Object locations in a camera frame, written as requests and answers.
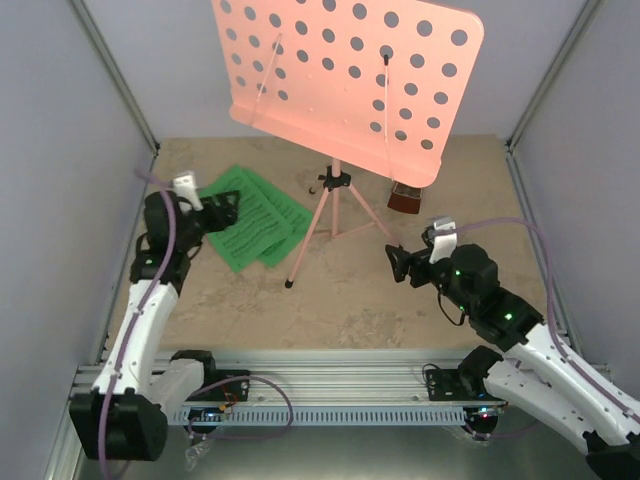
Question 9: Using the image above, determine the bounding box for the green sheet music page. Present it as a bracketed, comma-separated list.
[204, 166, 293, 273]
[212, 164, 316, 269]

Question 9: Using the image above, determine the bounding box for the brown wooden metronome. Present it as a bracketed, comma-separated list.
[387, 181, 423, 215]

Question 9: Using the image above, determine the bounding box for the pink tripod music stand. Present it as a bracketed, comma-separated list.
[210, 0, 486, 290]

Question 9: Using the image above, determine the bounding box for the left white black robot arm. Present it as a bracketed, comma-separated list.
[69, 190, 240, 461]

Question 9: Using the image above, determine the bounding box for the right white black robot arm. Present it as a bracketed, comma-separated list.
[385, 244, 639, 479]

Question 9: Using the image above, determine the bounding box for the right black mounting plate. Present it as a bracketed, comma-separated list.
[423, 368, 479, 402]

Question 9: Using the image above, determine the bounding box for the black mounting plate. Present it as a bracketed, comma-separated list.
[423, 368, 479, 402]
[198, 370, 250, 403]

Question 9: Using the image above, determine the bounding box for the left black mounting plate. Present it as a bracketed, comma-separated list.
[198, 370, 250, 403]

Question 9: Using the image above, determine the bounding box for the clear plastic bag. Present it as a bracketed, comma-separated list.
[184, 434, 214, 472]

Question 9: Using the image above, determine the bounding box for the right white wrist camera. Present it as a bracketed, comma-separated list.
[425, 216, 457, 264]

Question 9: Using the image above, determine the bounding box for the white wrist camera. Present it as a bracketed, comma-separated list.
[425, 216, 457, 264]
[172, 171, 203, 213]

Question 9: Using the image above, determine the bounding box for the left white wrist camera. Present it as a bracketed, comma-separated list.
[172, 171, 203, 213]

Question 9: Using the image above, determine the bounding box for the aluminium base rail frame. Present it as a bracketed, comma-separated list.
[42, 349, 621, 480]

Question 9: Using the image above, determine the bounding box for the grey slotted cable duct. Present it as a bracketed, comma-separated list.
[169, 405, 466, 427]

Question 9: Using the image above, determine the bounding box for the left aluminium corner post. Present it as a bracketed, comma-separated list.
[68, 0, 160, 157]

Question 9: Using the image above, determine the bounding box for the aluminium corner post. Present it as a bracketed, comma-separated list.
[68, 0, 160, 157]
[504, 0, 604, 154]

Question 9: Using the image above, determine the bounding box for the right aluminium corner post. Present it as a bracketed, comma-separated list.
[504, 0, 604, 154]

